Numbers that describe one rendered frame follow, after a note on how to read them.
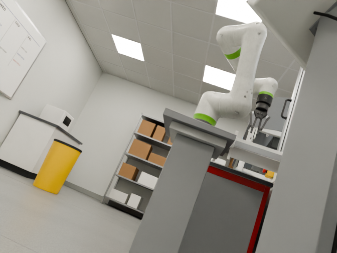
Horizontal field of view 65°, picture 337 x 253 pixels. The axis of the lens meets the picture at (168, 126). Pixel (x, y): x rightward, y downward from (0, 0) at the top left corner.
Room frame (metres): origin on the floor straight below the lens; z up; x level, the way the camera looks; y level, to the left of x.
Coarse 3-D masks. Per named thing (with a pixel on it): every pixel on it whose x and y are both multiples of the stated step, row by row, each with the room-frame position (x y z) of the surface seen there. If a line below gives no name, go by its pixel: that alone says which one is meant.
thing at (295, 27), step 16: (256, 0) 0.56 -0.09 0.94; (272, 0) 0.56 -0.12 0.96; (288, 0) 0.56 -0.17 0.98; (304, 0) 0.56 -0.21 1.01; (320, 0) 0.56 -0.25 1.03; (336, 0) 0.57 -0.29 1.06; (272, 16) 0.59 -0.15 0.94; (288, 16) 0.59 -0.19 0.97; (304, 16) 0.59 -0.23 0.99; (272, 32) 0.65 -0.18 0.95; (288, 32) 0.62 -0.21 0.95; (304, 32) 0.63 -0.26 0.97; (288, 48) 0.67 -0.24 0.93; (304, 48) 0.66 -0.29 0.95; (304, 64) 0.70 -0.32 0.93
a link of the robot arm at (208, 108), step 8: (208, 96) 1.30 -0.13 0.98; (216, 96) 1.26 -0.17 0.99; (200, 104) 1.32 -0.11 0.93; (208, 104) 1.29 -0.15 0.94; (216, 104) 1.26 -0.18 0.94; (200, 112) 1.30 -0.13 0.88; (208, 112) 1.28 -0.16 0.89; (216, 112) 1.28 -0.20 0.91; (208, 120) 1.29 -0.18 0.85; (216, 120) 1.31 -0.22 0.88
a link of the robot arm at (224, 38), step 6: (222, 30) 1.25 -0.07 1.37; (228, 30) 1.23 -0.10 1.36; (222, 36) 1.26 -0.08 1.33; (228, 36) 1.24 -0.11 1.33; (222, 42) 1.28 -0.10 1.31; (228, 42) 1.26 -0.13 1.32; (234, 42) 1.24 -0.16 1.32; (222, 48) 1.32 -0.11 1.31; (228, 48) 1.30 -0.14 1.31; (234, 48) 1.30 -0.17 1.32; (240, 48) 1.31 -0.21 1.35; (228, 54) 1.34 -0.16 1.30; (234, 54) 1.33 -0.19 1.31
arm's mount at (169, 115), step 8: (168, 112) 1.19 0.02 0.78; (176, 112) 1.19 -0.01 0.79; (168, 120) 1.26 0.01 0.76; (176, 120) 1.21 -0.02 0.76; (184, 120) 1.18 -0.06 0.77; (192, 120) 1.18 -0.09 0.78; (168, 128) 1.38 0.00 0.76; (200, 128) 1.17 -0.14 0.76; (208, 128) 1.16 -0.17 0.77; (216, 128) 1.16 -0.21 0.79; (168, 136) 1.54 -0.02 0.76; (216, 136) 1.19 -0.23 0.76; (224, 136) 1.15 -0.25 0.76; (232, 136) 1.15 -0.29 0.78; (224, 152) 1.39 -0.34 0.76
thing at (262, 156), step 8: (240, 144) 1.46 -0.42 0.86; (248, 144) 1.45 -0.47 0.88; (256, 144) 1.44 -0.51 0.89; (232, 152) 1.58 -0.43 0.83; (240, 152) 1.52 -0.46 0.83; (248, 152) 1.46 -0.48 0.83; (256, 152) 1.43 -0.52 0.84; (264, 152) 1.42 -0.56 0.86; (272, 152) 1.41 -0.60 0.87; (280, 152) 1.40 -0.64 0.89; (240, 160) 1.68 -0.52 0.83; (248, 160) 1.61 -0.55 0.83; (256, 160) 1.54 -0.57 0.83; (264, 160) 1.48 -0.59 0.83; (272, 160) 1.42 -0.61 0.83; (280, 160) 1.40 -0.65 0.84; (264, 168) 1.64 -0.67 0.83; (272, 168) 1.57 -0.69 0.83
